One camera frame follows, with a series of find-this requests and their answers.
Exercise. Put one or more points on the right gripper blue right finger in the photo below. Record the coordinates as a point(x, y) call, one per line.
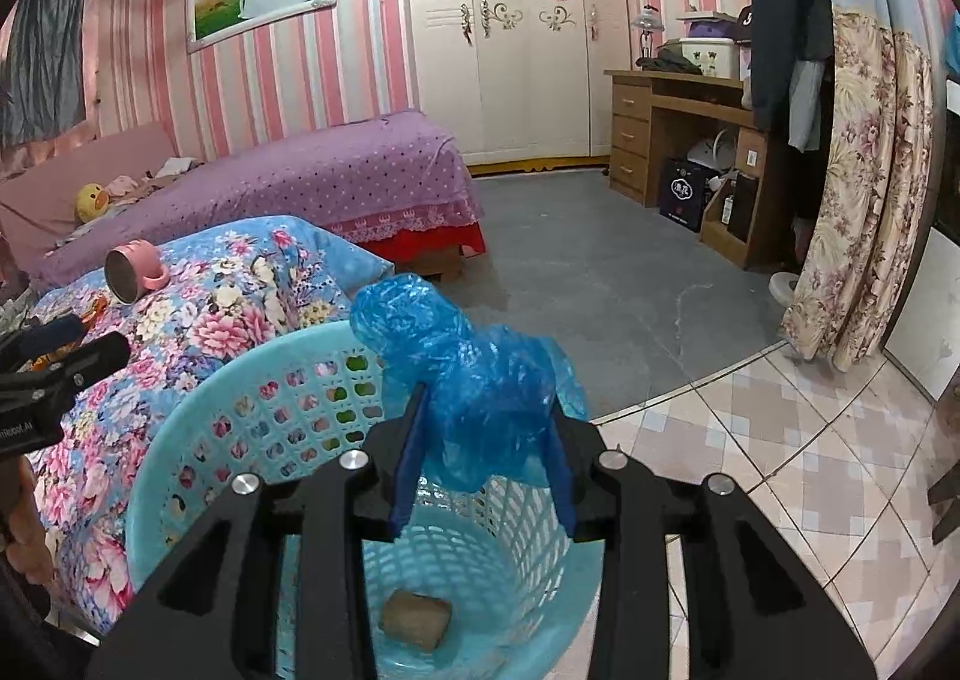
point(560, 478)

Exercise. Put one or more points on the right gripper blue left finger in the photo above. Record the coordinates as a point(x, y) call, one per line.
point(410, 446)

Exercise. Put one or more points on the blue plastic bag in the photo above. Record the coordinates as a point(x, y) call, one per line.
point(490, 389)

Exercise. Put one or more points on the brown cardboard roll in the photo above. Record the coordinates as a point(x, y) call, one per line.
point(417, 620)

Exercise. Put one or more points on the orange snack wrapper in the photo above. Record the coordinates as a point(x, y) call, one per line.
point(63, 334)

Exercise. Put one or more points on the person's left hand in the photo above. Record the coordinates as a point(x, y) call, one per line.
point(27, 552)

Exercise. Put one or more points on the light blue laundry basket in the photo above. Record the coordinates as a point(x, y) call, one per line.
point(259, 545)

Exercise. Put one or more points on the pink metal mug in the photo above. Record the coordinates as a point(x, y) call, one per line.
point(133, 270)

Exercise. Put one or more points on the pink headboard cover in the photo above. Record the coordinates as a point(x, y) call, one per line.
point(38, 207)

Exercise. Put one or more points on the yellow duck plush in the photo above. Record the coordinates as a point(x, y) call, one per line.
point(91, 202)

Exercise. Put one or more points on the floral blue bed cover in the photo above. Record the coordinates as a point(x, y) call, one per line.
point(231, 287)

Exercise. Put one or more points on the wooden desk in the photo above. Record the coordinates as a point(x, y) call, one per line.
point(685, 144)

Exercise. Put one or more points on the black box under desk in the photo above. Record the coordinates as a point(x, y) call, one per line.
point(684, 191)

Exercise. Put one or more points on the grey window curtain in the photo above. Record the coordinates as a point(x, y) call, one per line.
point(43, 94)

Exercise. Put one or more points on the purple polka dot bed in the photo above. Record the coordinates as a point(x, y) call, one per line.
point(396, 184)

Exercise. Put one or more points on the white fan under desk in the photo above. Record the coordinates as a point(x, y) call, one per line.
point(717, 153)

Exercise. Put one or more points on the floral beige curtain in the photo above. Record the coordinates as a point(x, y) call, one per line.
point(889, 103)

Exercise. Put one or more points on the white storage box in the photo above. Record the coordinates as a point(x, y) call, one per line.
point(714, 56)

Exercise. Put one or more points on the small desk lamp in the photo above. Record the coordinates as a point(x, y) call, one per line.
point(649, 23)

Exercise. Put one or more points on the white wardrobe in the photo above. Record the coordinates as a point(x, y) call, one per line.
point(520, 80)

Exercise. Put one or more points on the hanging black coat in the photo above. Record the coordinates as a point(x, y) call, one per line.
point(792, 41)

